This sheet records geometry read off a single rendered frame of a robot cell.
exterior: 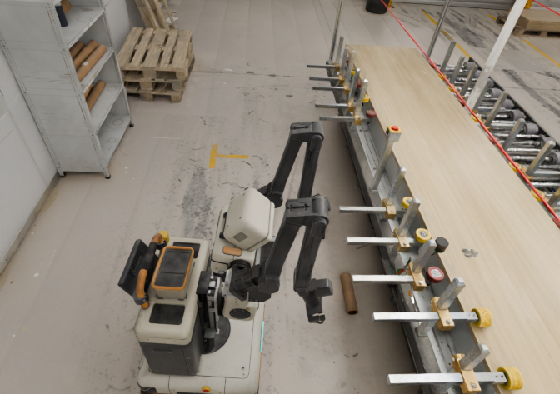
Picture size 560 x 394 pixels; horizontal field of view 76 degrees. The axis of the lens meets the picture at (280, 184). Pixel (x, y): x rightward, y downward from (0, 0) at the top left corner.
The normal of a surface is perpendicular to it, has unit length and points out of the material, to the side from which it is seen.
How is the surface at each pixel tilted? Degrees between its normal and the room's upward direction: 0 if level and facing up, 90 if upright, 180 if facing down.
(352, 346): 0
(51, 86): 90
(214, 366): 0
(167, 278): 0
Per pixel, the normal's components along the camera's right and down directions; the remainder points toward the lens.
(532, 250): 0.07, -0.73
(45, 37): 0.04, 0.69
